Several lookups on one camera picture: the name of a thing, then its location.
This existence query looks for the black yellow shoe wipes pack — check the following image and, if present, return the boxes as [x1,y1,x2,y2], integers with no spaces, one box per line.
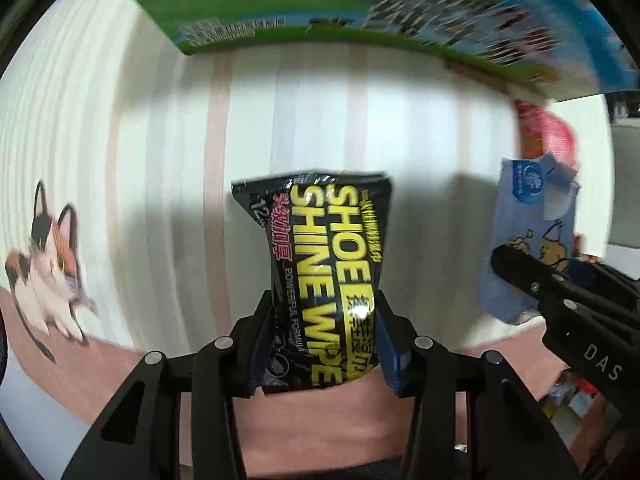
[232,171,393,393]

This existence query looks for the blue tissue pack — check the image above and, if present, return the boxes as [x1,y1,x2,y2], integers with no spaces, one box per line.
[478,153,579,325]

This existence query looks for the red tissue pack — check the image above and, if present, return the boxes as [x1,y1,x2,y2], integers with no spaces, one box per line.
[514,100,578,169]

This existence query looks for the striped cat table mat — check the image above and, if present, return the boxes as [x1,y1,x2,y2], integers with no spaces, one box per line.
[1,0,563,479]

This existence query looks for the open cardboard box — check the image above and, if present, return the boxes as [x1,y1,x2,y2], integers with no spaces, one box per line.
[136,0,639,100]

